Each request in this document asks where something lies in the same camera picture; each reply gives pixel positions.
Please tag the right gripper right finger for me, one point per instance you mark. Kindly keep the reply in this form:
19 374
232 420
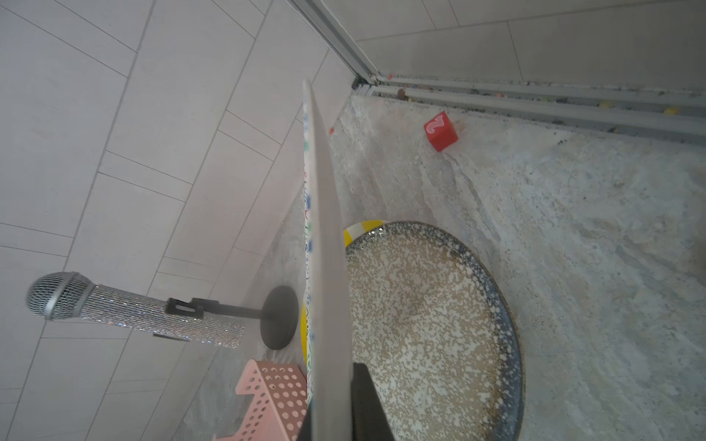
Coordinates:
369 420

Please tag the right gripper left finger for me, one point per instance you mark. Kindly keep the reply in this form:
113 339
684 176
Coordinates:
305 433

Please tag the grey speckled plate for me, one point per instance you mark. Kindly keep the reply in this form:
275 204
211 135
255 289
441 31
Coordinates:
433 328

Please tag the yellow white striped plate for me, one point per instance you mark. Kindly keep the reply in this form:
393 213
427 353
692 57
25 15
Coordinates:
350 234

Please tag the pink plastic dish rack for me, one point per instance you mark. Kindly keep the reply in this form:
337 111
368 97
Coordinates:
279 401

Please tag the sprinkle-filled microphone on stand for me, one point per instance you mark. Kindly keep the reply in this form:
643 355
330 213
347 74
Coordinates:
70 295

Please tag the small red cube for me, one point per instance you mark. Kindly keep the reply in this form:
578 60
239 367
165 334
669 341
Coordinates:
440 132

